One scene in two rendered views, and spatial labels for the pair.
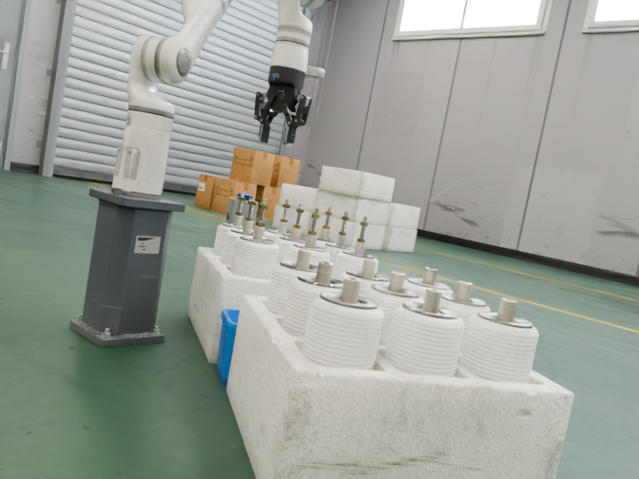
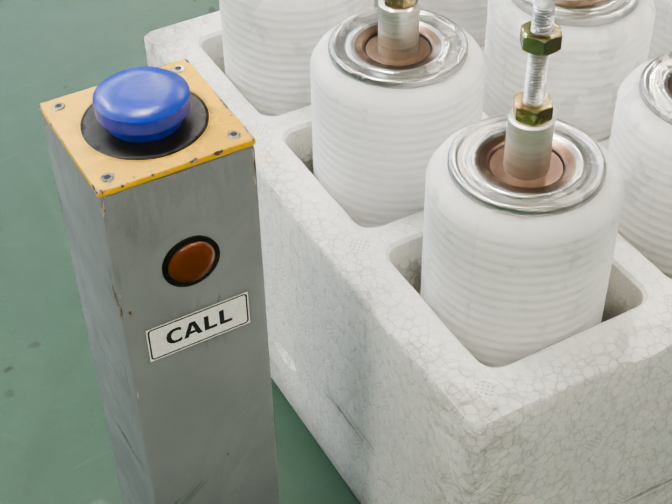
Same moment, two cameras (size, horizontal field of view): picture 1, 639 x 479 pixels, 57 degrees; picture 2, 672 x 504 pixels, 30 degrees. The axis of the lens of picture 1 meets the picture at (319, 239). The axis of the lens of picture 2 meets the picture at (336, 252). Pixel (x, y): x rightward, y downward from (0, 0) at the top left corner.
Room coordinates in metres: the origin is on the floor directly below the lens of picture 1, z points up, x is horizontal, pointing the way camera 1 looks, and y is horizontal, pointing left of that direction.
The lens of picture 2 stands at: (1.63, 0.66, 0.63)
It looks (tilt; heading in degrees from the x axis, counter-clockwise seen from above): 42 degrees down; 261
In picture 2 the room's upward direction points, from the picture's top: 1 degrees counter-clockwise
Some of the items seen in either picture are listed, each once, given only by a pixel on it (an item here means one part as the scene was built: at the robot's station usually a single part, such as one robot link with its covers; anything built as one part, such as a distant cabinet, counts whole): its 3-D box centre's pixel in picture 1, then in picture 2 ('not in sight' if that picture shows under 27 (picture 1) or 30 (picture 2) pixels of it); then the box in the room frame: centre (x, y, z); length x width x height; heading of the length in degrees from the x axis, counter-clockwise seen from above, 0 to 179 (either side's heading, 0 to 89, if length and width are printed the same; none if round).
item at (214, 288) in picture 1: (282, 305); (545, 204); (1.40, 0.06, 0.09); 0.39 x 0.39 x 0.18; 20
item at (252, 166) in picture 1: (252, 166); not in sight; (5.41, 0.73, 0.45); 0.30 x 0.24 x 0.30; 50
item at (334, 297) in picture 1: (348, 300); not in sight; (0.74, -0.05, 0.25); 0.08 x 0.08 x 0.01
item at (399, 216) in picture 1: (385, 213); not in sight; (4.68, -0.48, 0.27); 0.39 x 0.39 x 0.18; 50
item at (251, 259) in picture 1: (250, 281); not in sight; (1.25, 0.13, 0.16); 0.10 x 0.10 x 0.18
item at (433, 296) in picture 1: (432, 301); not in sight; (0.78, -0.16, 0.26); 0.02 x 0.02 x 0.03
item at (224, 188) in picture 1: (234, 197); not in sight; (5.29, 0.83, 0.15); 0.30 x 0.24 x 0.30; 47
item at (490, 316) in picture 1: (504, 319); not in sight; (0.82, -0.28, 0.25); 0.08 x 0.08 x 0.01
